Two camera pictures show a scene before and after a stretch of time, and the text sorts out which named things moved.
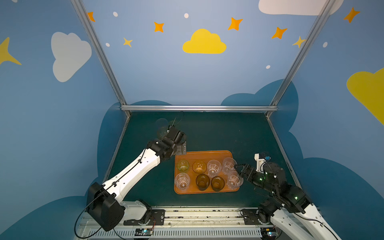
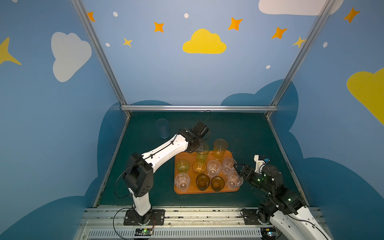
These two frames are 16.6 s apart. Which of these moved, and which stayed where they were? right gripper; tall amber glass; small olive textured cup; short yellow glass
Moved: tall amber glass
Stayed: small olive textured cup; right gripper; short yellow glass
